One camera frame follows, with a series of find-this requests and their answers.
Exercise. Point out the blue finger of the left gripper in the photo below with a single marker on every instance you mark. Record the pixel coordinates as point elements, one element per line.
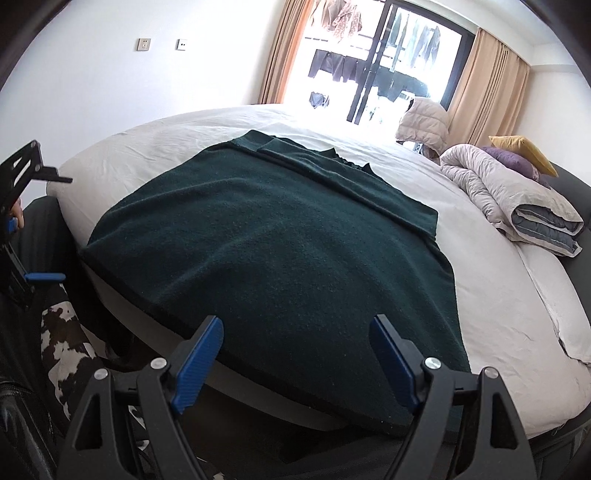
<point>12,225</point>
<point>44,277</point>

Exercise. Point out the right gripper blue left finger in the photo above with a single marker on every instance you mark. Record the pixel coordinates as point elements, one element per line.
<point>191,362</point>

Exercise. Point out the folded grey white duvet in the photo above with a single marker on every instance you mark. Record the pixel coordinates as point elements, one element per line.
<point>523,209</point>

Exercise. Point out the purple pillow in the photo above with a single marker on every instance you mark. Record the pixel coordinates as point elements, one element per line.
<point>514,162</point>

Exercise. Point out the white bed sheet mattress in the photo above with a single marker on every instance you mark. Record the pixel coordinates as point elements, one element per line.
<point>519,310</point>

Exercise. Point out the beige puffer jacket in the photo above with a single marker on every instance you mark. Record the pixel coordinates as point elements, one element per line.
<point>426,123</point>

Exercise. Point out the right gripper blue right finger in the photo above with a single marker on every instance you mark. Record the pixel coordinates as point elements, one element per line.
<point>400,360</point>

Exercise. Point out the right beige curtain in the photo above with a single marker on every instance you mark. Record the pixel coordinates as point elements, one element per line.
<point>490,93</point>

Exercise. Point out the yellow pillow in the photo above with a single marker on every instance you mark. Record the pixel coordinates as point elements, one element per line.
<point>522,146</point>

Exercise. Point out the beige wall socket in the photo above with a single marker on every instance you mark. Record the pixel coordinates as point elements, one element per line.
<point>143,44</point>

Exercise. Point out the black white patterned trousers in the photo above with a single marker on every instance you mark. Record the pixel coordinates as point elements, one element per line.
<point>78,335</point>

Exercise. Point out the dark hanging clothes on rack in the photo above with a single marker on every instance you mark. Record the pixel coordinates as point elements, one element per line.
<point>360,74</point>

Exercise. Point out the black balcony door frame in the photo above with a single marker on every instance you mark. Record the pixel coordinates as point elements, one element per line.
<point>415,52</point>

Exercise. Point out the left beige curtain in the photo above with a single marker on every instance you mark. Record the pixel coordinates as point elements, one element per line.
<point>283,50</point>

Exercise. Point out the dark green knit sweater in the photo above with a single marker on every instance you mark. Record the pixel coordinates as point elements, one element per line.
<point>296,251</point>

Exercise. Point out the beige curtain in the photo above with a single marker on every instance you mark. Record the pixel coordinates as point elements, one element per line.
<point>490,93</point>
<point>283,50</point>

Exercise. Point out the person's left hand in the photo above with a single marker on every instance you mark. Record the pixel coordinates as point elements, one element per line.
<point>17,213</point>

